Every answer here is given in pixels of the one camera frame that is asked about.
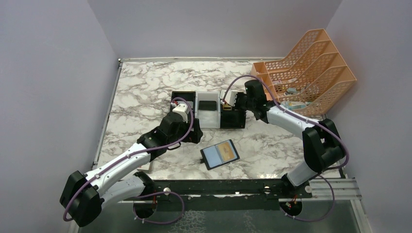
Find gold VIP card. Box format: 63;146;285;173
222;102;233;111
216;141;235;162

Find black white three-compartment tray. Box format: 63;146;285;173
171;90;246;129

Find black leather card holder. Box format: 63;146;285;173
200;139;240;170

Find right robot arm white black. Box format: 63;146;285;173
221;79;348;192

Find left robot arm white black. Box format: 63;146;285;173
59;113;203;227

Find black card in tray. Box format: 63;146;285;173
198;100;218;111

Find items inside file rack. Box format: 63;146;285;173
274;79;318;111

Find orange plastic file rack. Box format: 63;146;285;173
251;29;357;117

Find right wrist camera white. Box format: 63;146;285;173
220;90;237;107

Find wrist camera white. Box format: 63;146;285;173
171;102;189;123
220;90;237;107

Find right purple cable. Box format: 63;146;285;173
222;74;350;222

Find purple cable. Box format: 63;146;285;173
222;74;350;222
63;97;186;225

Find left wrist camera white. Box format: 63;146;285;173
171;102;189;123

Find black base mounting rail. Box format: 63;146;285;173
121;179;313;212

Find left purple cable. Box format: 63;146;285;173
63;97;186;225

